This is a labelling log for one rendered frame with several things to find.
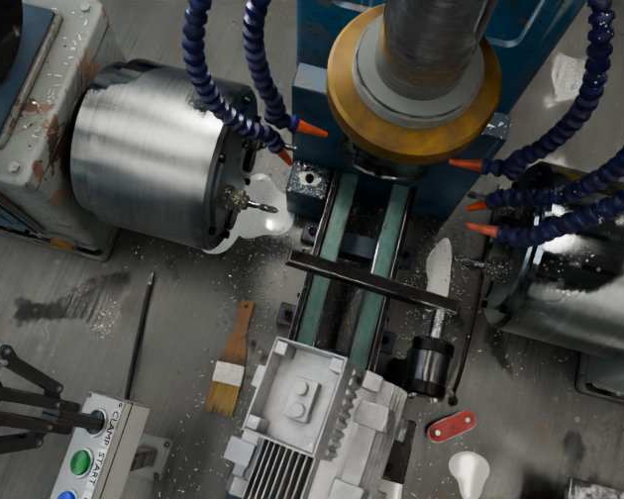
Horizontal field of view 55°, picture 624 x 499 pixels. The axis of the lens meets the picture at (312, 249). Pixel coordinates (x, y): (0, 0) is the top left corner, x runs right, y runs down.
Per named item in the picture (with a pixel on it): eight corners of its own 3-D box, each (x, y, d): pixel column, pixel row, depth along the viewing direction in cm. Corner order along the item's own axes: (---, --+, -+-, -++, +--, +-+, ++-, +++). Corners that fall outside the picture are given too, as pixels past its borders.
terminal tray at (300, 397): (295, 349, 82) (273, 335, 76) (366, 371, 77) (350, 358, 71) (262, 435, 79) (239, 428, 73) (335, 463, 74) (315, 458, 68)
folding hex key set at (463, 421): (468, 407, 104) (471, 407, 103) (476, 425, 104) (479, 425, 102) (423, 427, 103) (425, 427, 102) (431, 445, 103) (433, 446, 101)
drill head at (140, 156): (85, 89, 107) (24, -7, 83) (283, 141, 105) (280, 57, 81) (30, 218, 100) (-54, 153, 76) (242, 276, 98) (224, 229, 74)
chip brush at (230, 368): (235, 297, 109) (234, 296, 108) (261, 304, 108) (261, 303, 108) (203, 412, 103) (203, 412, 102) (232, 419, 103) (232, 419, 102)
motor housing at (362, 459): (307, 364, 97) (258, 334, 81) (420, 401, 89) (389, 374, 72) (262, 489, 92) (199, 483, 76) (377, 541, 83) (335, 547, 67)
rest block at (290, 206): (294, 183, 115) (294, 156, 104) (330, 192, 115) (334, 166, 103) (285, 211, 113) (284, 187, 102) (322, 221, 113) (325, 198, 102)
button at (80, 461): (84, 448, 77) (74, 447, 76) (100, 453, 76) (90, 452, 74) (76, 471, 77) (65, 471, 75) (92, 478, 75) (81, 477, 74)
